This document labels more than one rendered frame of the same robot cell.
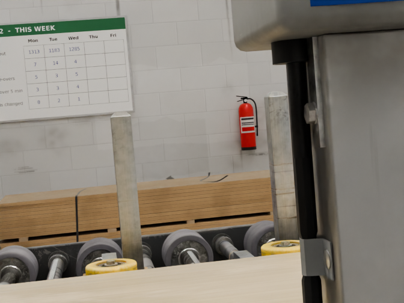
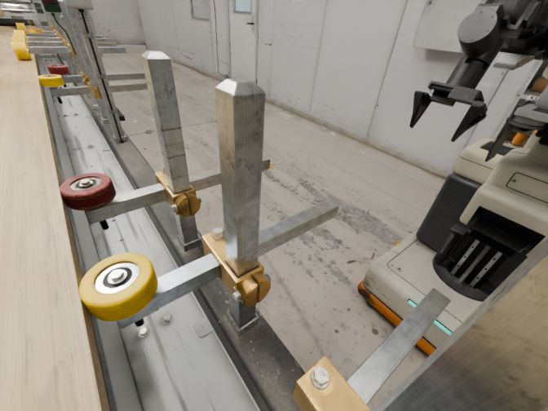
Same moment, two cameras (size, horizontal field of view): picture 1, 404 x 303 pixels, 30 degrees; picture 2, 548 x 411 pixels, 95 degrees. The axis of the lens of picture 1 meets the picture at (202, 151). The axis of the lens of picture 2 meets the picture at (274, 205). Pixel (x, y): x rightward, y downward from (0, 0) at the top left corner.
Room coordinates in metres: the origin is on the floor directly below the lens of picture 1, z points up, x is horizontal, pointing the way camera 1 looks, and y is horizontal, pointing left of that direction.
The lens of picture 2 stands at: (0.21, 1.16, 1.17)
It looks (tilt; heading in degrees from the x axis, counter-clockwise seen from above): 37 degrees down; 237
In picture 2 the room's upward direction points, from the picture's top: 5 degrees clockwise
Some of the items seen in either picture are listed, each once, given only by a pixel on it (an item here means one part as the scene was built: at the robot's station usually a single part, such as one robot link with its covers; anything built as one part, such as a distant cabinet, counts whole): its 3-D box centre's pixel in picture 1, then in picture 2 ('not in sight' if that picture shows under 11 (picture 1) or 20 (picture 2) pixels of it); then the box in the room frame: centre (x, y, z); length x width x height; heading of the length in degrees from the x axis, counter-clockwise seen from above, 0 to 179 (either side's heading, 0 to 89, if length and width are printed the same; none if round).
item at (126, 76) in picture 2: not in sight; (106, 77); (0.24, -0.61, 0.84); 0.43 x 0.03 x 0.04; 8
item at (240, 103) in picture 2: not in sight; (241, 256); (0.11, 0.93, 0.88); 0.04 x 0.04 x 0.48; 8
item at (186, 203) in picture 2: not in sight; (177, 192); (0.15, 0.66, 0.84); 0.14 x 0.06 x 0.05; 98
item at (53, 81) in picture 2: not in sight; (55, 89); (0.44, -0.33, 0.85); 0.08 x 0.08 x 0.11
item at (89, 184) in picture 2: not in sight; (95, 205); (0.30, 0.66, 0.85); 0.08 x 0.08 x 0.11
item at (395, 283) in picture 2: not in sight; (452, 289); (-0.98, 0.99, 0.16); 0.67 x 0.64 x 0.25; 8
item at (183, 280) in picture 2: not in sight; (251, 248); (0.07, 0.88, 0.84); 0.43 x 0.03 x 0.04; 8
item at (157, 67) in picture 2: not in sight; (178, 183); (0.14, 0.68, 0.88); 0.04 x 0.04 x 0.48; 8
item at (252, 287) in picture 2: not in sight; (234, 264); (0.11, 0.90, 0.84); 0.14 x 0.06 x 0.05; 98
